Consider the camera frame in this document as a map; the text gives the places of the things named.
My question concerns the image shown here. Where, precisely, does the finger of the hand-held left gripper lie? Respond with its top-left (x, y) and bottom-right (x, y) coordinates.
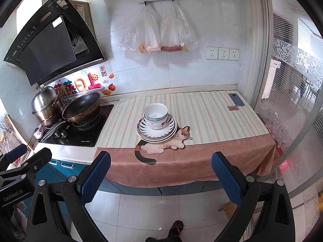
top-left (0, 144), bottom-right (27, 168)
top-left (0, 147), bottom-right (52, 180)

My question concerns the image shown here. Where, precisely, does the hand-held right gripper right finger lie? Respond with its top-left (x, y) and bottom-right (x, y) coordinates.
top-left (211, 152), bottom-right (296, 242)

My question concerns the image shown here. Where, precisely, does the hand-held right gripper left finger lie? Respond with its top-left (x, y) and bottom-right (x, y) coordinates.
top-left (25, 151), bottom-right (111, 242)

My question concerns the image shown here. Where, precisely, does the blue striped white plate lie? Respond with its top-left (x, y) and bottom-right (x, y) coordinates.
top-left (138, 114), bottom-right (176, 137)

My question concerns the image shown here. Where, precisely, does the red floral white bowl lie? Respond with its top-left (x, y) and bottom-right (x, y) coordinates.
top-left (145, 117), bottom-right (168, 130)

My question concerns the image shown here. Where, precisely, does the blue rimmed white bowl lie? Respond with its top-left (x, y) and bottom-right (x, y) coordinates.
top-left (144, 102), bottom-right (168, 123)

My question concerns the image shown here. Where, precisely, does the white patterned spoon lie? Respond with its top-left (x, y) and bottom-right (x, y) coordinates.
top-left (27, 125), bottom-right (45, 150)

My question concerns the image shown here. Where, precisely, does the cardboard piece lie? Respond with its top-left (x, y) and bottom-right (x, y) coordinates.
top-left (218, 202), bottom-right (239, 220)

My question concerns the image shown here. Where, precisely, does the black gas cooktop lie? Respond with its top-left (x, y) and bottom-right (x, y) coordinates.
top-left (38, 103), bottom-right (114, 147)

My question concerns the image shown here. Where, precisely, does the striped cat print tablecloth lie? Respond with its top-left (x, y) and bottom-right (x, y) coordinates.
top-left (95, 90), bottom-right (278, 188)

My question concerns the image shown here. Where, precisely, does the stainless steel pot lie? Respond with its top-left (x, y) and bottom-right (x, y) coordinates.
top-left (31, 86), bottom-right (65, 128)

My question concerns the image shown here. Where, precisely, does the dark wok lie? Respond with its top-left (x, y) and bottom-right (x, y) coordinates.
top-left (40, 92), bottom-right (102, 142)

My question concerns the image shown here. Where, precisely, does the person's shoe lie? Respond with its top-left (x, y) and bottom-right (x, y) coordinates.
top-left (170, 220), bottom-right (184, 241)

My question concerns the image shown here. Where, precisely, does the dark smartphone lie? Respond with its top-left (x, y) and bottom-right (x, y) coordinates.
top-left (229, 93), bottom-right (245, 107)

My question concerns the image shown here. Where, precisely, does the orange fuzzy letter sticker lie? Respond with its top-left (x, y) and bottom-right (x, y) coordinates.
top-left (75, 78), bottom-right (88, 93)

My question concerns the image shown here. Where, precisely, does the pink fuzzy letter sticker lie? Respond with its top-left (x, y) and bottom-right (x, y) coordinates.
top-left (87, 74), bottom-right (105, 90)

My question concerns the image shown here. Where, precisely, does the frosted glass door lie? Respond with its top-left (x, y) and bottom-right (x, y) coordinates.
top-left (254, 0), bottom-right (323, 232)

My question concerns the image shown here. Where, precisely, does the black range hood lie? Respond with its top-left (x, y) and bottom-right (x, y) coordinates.
top-left (3, 0), bottom-right (108, 86)

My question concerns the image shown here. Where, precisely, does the clear plastic bag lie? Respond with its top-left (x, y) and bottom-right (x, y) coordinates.
top-left (159, 1), bottom-right (200, 53)
top-left (118, 4), bottom-right (162, 54)

